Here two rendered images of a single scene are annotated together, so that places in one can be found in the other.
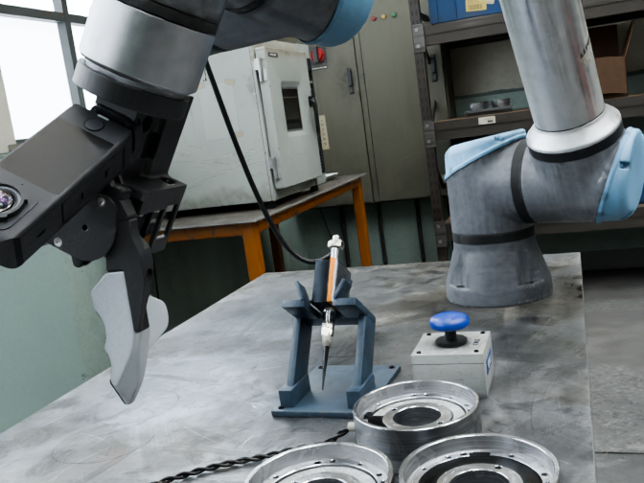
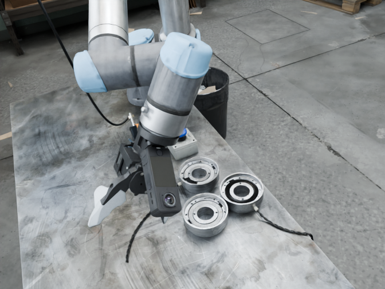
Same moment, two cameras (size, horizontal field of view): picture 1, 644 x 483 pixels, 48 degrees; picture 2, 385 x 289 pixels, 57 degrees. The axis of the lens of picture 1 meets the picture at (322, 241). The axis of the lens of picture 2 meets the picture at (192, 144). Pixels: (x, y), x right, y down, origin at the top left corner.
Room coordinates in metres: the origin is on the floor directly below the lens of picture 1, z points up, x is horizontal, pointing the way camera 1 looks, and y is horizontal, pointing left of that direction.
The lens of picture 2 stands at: (0.07, 0.37, 1.47)
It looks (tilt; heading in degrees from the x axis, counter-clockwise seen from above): 40 degrees down; 320
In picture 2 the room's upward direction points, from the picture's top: 7 degrees counter-clockwise
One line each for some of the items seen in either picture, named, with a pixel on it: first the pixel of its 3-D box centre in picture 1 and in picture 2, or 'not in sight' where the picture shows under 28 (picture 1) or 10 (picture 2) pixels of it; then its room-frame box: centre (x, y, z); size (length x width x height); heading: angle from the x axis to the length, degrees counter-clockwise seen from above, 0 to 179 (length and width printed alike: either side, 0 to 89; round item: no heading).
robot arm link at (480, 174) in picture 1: (492, 180); (141, 52); (1.02, -0.25, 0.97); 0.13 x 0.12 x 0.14; 50
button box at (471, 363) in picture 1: (454, 359); (181, 142); (0.71, -0.12, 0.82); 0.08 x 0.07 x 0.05; 160
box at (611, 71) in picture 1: (583, 64); not in sight; (3.88, -1.49, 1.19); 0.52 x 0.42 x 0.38; 70
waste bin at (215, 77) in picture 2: not in sight; (203, 109); (1.43, -0.89, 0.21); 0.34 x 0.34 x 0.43
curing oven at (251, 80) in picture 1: (241, 127); not in sight; (3.13, 0.27, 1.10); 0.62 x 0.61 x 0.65; 160
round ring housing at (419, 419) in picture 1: (418, 425); (199, 175); (0.57, -0.06, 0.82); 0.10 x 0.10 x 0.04
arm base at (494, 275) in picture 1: (495, 260); (145, 83); (1.03, -0.25, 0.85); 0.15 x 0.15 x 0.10
